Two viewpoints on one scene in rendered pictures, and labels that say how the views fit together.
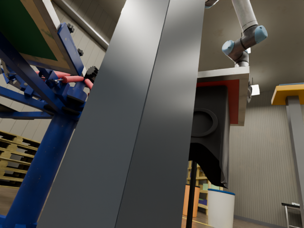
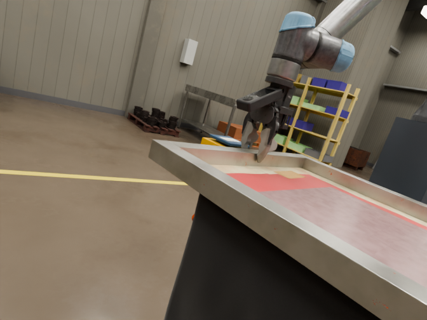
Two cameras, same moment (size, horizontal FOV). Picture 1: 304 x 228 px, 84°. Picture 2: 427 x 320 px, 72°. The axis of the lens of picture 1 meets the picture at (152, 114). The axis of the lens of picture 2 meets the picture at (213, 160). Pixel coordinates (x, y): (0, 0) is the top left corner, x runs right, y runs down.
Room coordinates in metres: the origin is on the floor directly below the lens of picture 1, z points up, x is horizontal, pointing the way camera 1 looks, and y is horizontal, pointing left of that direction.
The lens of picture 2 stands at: (1.56, -0.38, 1.11)
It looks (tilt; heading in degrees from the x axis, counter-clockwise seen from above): 13 degrees down; 195
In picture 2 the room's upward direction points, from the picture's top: 16 degrees clockwise
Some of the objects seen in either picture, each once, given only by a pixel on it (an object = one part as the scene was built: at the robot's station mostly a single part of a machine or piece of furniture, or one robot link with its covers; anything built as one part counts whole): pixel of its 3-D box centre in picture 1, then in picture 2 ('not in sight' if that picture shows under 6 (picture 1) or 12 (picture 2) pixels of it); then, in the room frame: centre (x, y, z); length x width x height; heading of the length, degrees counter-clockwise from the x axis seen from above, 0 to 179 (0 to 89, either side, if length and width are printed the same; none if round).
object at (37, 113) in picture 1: (26, 114); not in sight; (1.82, 1.35, 0.91); 1.34 x 0.41 x 0.08; 61
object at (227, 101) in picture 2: not in sight; (215, 119); (-4.52, -2.18, 0.52); 2.02 x 0.77 x 1.04; 50
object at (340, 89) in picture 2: not in sight; (302, 117); (-6.34, -0.51, 1.04); 2.26 x 0.61 x 2.09; 50
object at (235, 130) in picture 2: not in sight; (239, 134); (-5.87, -1.84, 0.20); 1.13 x 0.82 x 0.39; 140
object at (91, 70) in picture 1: (93, 73); not in sight; (0.90, 0.41, 1.02); 0.07 x 0.06 x 0.07; 61
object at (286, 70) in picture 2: (242, 68); (281, 71); (0.79, -0.48, 1.20); 0.08 x 0.08 x 0.05
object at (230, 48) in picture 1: (234, 49); (325, 53); (0.73, -0.40, 1.28); 0.11 x 0.11 x 0.08; 29
